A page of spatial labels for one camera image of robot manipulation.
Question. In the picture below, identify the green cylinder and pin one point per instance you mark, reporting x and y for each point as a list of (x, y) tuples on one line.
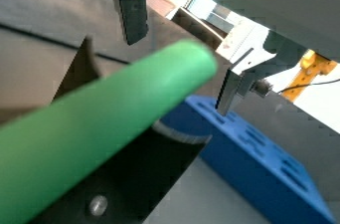
[(57, 145)]

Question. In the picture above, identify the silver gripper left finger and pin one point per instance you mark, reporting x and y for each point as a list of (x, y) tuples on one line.
[(134, 16)]

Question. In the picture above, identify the blue foam shape-sorter block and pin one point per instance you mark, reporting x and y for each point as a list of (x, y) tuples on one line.
[(261, 170)]

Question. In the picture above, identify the black cradle fixture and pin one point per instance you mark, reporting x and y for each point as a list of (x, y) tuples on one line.
[(129, 168)]

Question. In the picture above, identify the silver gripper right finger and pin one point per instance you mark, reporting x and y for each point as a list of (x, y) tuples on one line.
[(259, 53)]

